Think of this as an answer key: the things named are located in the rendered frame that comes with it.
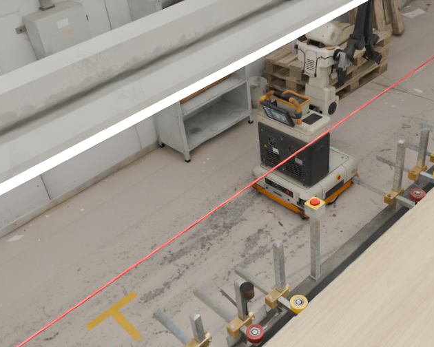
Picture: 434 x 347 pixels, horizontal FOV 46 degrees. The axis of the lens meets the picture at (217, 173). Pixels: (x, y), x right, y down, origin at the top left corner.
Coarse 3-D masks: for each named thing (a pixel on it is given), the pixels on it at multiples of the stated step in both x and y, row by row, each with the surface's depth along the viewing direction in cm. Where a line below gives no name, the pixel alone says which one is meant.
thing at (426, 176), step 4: (376, 156) 325; (380, 156) 324; (384, 156) 323; (380, 160) 324; (384, 160) 322; (388, 160) 320; (392, 160) 319; (388, 164) 321; (392, 164) 319; (404, 164) 315; (404, 168) 313; (408, 168) 311; (412, 168) 311; (408, 172) 312; (420, 172) 307; (424, 172) 306; (420, 176) 307; (424, 176) 304; (428, 176) 303; (432, 176) 303; (428, 180) 304; (432, 180) 302
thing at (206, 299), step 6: (198, 288) 254; (198, 294) 251; (204, 294) 250; (204, 300) 248; (210, 300) 247; (210, 306) 246; (216, 306) 244; (216, 312) 243; (222, 312) 241; (228, 312) 240; (228, 318) 237; (234, 318) 237; (240, 330) 232
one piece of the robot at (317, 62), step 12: (300, 48) 379; (312, 48) 371; (324, 48) 368; (336, 48) 369; (300, 60) 383; (312, 60) 375; (324, 60) 367; (312, 72) 379; (324, 72) 380; (312, 84) 392; (324, 84) 388; (312, 96) 399; (324, 96) 390; (336, 96) 398; (324, 108) 394; (336, 108) 404
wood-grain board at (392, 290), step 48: (432, 192) 283; (384, 240) 259; (432, 240) 255; (336, 288) 238; (384, 288) 235; (432, 288) 232; (288, 336) 221; (336, 336) 218; (384, 336) 216; (432, 336) 213
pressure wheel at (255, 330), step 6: (252, 324) 228; (246, 330) 225; (252, 330) 225; (258, 330) 225; (246, 336) 225; (252, 336) 223; (258, 336) 222; (264, 336) 225; (252, 342) 223; (258, 342) 223
